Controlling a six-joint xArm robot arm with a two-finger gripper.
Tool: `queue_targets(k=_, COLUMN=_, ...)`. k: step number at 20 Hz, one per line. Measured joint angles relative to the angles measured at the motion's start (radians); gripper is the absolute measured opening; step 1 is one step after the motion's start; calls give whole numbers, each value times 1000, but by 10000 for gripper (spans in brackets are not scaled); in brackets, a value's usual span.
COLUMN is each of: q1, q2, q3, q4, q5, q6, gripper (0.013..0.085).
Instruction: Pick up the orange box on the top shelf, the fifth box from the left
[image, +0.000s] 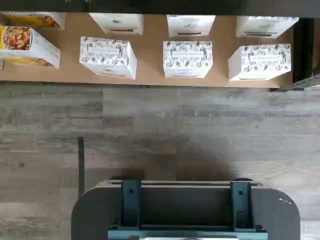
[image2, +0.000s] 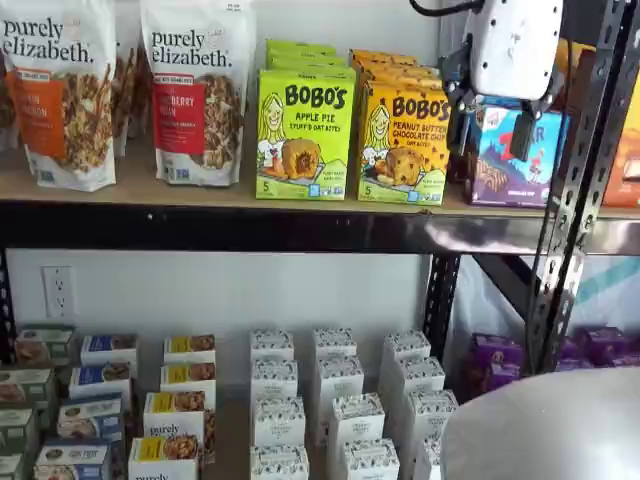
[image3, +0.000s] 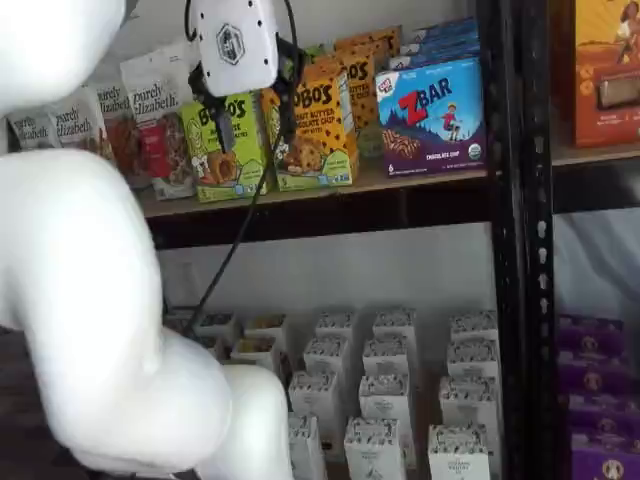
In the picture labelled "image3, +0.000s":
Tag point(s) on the green Bobo's snack box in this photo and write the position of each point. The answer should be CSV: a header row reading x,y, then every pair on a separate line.
x,y
215,170

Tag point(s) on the blue ZBar box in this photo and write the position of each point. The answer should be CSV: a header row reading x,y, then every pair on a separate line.
x,y
450,27
445,42
430,120
440,57

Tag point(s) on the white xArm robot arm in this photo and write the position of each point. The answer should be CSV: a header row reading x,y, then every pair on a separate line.
x,y
75,250

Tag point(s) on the purely elizabeth granola bag red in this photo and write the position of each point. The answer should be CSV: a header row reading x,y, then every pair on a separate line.
x,y
160,145

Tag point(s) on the purely elizabeth granola bag orange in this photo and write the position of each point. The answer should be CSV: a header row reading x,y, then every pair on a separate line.
x,y
75,122

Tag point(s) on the purple snack box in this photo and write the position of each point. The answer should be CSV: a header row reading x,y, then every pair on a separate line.
x,y
605,457
605,415
595,372
590,332

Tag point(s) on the large orange cereal box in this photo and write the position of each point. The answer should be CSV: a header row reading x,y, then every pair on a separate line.
x,y
605,75

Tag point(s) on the orange Bobo's chocolate chip box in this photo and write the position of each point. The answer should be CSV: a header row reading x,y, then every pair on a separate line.
x,y
362,95
320,135
370,42

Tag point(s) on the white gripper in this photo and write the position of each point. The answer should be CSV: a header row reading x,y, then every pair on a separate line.
x,y
235,45

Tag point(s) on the wooden shelf board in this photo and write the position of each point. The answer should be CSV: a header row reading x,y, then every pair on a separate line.
x,y
595,152
400,182

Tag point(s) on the white carton colourful top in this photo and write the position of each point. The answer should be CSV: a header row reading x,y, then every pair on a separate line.
x,y
255,350
265,327

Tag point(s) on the small green snack pack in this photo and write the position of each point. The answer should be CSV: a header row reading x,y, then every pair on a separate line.
x,y
371,142

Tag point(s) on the white carton dark top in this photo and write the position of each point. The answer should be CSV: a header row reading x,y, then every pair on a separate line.
x,y
217,322

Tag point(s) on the white patterned carton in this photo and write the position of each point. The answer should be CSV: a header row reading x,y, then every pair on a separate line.
x,y
372,450
312,400
385,397
472,325
307,450
457,452
395,322
472,357
387,355
467,400
336,325
325,355

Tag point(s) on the black metal shelf rack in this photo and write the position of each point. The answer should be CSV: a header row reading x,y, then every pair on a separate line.
x,y
500,200
537,200

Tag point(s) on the white granola bag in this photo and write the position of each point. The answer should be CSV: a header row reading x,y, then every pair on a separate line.
x,y
155,62

